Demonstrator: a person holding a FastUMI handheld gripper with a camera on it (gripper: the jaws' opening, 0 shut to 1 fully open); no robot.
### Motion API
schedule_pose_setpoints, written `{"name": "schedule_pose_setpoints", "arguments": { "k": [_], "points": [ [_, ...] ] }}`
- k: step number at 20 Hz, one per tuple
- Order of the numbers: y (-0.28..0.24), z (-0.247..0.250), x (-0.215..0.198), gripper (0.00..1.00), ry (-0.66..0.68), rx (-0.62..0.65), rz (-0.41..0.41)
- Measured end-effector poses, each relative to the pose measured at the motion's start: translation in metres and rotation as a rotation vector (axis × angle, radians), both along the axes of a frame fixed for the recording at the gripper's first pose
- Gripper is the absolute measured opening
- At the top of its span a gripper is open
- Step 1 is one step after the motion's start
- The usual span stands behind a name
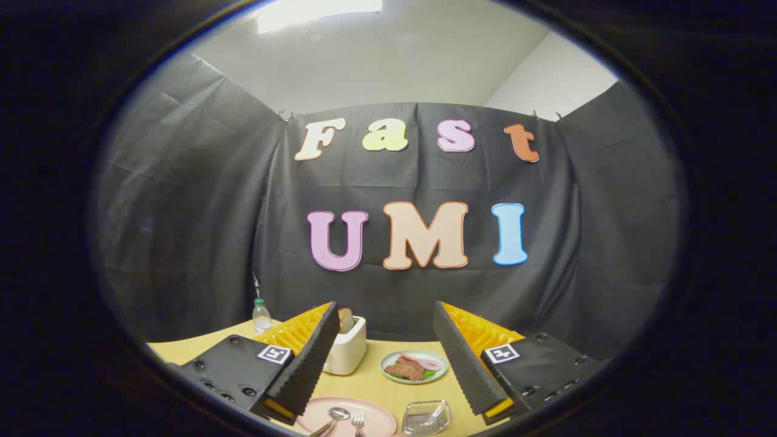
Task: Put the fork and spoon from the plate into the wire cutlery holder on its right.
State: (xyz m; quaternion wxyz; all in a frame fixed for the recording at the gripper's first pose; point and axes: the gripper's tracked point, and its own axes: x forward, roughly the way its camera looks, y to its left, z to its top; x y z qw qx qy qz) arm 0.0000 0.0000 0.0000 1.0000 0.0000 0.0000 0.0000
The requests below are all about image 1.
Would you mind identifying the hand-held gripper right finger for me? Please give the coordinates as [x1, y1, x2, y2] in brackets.
[433, 300, 603, 425]

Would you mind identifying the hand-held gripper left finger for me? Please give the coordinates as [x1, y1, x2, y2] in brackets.
[180, 302, 341, 425]

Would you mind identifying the wooden handled metal spoon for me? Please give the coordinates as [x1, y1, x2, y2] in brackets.
[308, 407, 351, 437]

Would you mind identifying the cream white toaster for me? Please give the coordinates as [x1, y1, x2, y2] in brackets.
[324, 316, 367, 376]

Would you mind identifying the brown cooked meat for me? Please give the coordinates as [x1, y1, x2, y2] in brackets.
[384, 357, 426, 382]

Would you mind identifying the clear plastic water bottle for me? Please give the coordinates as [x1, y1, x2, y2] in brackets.
[253, 298, 273, 333]

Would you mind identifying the pale green oval plate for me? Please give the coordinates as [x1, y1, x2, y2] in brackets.
[379, 350, 449, 385]

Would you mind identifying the pink round plate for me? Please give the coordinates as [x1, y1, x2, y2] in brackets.
[296, 397, 397, 437]

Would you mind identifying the black backdrop cloth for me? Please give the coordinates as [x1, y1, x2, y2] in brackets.
[91, 52, 684, 365]

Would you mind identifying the ceiling light panel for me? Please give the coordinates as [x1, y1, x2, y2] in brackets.
[258, 0, 383, 34]

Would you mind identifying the metal wire basket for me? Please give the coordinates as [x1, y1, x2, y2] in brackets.
[402, 399, 453, 436]

